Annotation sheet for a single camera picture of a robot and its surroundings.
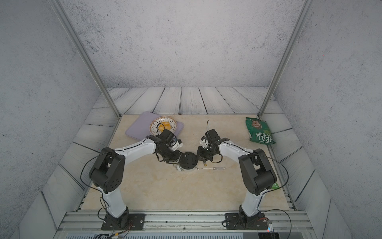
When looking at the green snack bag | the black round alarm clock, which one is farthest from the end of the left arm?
the green snack bag

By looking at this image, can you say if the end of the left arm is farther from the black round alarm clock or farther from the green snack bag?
the green snack bag

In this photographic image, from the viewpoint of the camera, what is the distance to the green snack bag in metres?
1.04
